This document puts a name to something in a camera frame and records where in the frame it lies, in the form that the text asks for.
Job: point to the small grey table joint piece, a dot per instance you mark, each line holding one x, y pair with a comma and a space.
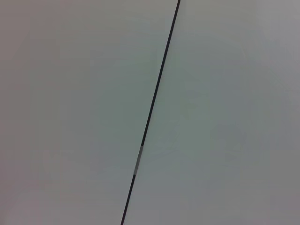
138, 160

